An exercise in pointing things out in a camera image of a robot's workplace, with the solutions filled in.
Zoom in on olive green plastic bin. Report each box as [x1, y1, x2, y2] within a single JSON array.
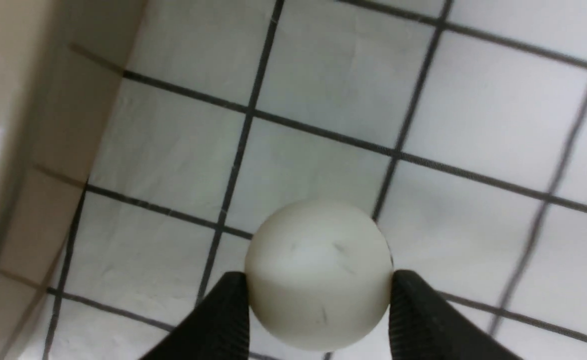
[[0, 0, 147, 360]]

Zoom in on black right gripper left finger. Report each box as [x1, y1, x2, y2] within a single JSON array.
[[142, 271, 250, 360]]

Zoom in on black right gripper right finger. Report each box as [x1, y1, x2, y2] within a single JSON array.
[[388, 269, 519, 360]]

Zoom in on white black-grid tablecloth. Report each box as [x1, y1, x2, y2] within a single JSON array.
[[19, 0, 587, 360]]

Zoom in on white table-tennis ball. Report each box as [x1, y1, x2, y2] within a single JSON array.
[[244, 199, 394, 353]]

